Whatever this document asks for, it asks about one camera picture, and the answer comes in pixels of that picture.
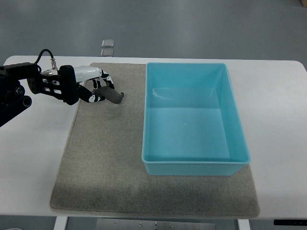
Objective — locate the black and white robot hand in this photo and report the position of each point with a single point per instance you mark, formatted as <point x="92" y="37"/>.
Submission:
<point x="79" y="83"/>

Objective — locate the brown hippo toy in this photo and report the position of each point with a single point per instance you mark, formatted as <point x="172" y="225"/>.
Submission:
<point x="108" y="93"/>

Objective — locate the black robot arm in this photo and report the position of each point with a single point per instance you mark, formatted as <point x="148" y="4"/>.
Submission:
<point x="13" y="100"/>

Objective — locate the blue plastic box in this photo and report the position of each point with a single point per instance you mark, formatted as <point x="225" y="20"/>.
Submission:
<point x="191" y="122"/>

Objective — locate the lower floor socket plate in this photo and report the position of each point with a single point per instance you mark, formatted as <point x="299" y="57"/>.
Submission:
<point x="106" y="52"/>

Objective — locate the grey felt mat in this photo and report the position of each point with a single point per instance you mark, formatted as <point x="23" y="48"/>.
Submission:
<point x="102" y="171"/>

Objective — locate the white left table leg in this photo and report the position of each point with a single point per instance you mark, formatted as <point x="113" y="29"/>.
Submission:
<point x="60" y="223"/>

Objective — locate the white table leg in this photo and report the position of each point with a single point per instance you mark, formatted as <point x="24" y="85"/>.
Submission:
<point x="243" y="224"/>
<point x="60" y="223"/>

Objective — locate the metal table crossbar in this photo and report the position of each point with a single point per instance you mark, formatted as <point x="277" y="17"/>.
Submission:
<point x="127" y="224"/>

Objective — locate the white right table leg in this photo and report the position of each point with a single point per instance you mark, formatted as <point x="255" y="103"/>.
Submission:
<point x="243" y="224"/>

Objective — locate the black table control panel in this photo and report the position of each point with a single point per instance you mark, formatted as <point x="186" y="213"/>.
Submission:
<point x="290" y="222"/>

